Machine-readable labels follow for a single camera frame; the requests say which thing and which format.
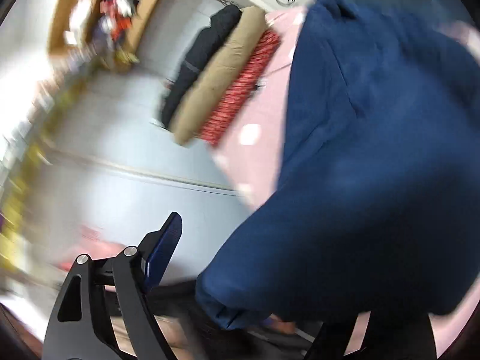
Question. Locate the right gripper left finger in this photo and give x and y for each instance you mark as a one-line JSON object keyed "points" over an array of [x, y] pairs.
{"points": [[80, 326]]}

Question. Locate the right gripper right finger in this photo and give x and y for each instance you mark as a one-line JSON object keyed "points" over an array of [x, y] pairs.
{"points": [[407, 335]]}

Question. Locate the navy blue sweatshirt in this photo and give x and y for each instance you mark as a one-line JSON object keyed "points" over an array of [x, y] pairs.
{"points": [[377, 201]]}

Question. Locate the pink polka dot blanket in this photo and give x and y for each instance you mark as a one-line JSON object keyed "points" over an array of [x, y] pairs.
{"points": [[249, 153]]}

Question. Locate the black folded jacket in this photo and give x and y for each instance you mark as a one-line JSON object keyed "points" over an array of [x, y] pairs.
{"points": [[207, 42]]}

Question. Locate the wooden bookshelf with clutter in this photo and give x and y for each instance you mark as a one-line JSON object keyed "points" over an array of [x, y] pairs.
{"points": [[113, 27]]}

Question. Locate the red patterned folded garment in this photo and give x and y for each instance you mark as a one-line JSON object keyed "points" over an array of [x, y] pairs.
{"points": [[240, 90]]}

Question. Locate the tan folded jacket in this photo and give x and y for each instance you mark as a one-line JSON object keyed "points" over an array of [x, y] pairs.
{"points": [[221, 71]]}

